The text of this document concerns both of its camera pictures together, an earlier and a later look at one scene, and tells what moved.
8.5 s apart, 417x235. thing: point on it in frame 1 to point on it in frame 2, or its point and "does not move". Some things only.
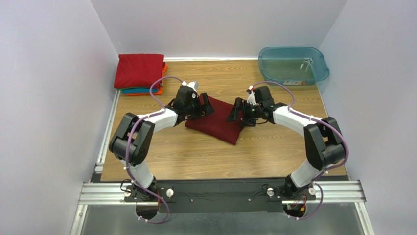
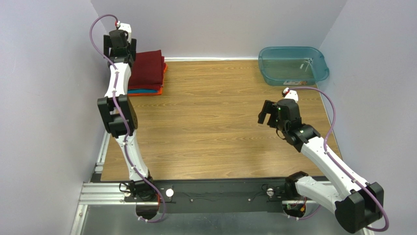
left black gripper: x=201 y=106 to x=130 y=49
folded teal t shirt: x=138 y=90 does not move
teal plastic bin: x=293 y=65 does not move
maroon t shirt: x=216 y=124 to x=148 y=71
